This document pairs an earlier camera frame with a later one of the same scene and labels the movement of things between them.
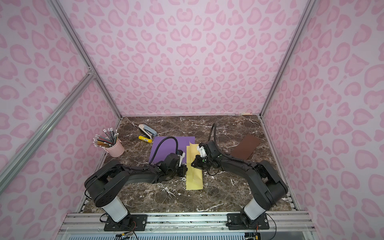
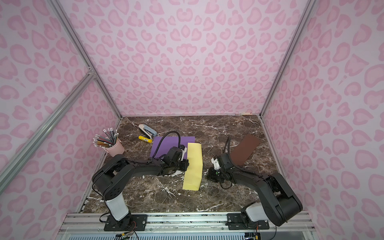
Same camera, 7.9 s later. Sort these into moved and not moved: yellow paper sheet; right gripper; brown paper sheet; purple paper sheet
Moved: right gripper
Not moved: yellow paper sheet; brown paper sheet; purple paper sheet
